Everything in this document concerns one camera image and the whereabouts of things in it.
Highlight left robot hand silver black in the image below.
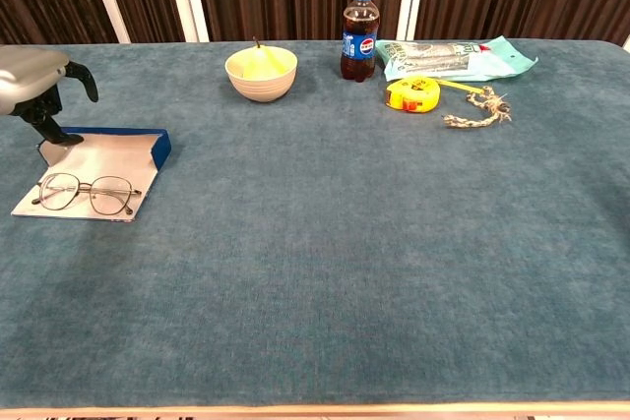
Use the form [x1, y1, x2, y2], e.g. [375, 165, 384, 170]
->
[0, 44, 99, 147]

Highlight blue glasses box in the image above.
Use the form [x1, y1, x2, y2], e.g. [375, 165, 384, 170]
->
[10, 126, 172, 223]

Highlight thin-framed eyeglasses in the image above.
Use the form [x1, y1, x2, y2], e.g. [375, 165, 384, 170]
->
[31, 172, 143, 217]

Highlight beige ribbed bowl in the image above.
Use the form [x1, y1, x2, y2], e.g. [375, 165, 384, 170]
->
[224, 44, 299, 103]

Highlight Pepsi cola bottle blue cap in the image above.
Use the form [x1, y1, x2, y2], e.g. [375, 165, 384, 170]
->
[340, 0, 381, 83]

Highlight teal table cloth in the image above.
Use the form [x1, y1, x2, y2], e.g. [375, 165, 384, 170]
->
[0, 38, 630, 411]

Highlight teal snack bag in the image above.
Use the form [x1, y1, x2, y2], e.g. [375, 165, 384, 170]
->
[375, 34, 539, 83]

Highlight yellow toy with rope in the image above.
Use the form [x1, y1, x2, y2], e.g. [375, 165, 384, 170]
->
[385, 75, 486, 114]

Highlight braided beige rope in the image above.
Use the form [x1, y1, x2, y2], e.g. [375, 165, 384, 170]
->
[443, 86, 513, 130]

